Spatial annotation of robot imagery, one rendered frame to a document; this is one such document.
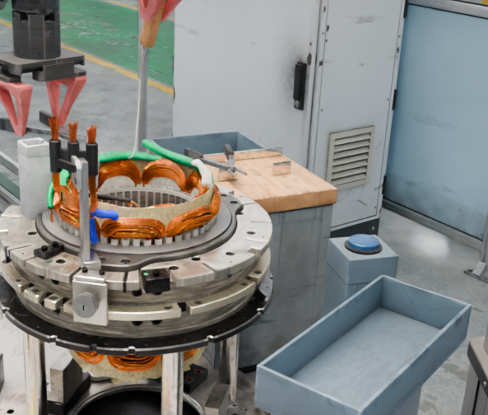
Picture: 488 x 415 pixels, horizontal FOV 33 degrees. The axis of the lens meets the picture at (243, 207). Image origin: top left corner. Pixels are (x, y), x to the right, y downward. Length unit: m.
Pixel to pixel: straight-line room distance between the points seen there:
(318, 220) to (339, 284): 0.15
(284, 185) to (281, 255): 0.10
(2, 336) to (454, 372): 1.80
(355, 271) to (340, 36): 2.24
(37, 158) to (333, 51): 2.36
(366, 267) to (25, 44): 0.51
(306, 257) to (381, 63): 2.27
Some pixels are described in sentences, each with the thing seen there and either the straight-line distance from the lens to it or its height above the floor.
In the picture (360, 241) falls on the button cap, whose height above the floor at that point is 1.04.
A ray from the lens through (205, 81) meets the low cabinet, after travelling 3.75.
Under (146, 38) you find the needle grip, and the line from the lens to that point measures 0.90.
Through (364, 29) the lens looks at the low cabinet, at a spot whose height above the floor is 0.95.
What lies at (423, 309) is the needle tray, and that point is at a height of 1.04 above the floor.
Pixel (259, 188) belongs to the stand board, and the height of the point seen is 1.06.
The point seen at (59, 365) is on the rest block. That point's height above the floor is 0.87.
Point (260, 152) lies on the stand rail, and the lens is 1.29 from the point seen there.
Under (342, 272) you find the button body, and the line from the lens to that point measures 1.07.
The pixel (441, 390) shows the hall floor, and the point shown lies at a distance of 2.73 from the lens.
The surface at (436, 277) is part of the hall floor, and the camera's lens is 3.45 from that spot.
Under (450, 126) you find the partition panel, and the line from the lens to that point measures 3.51.
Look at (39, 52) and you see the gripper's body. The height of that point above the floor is 1.27.
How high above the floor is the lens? 1.47
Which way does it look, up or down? 22 degrees down
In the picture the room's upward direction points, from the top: 3 degrees clockwise
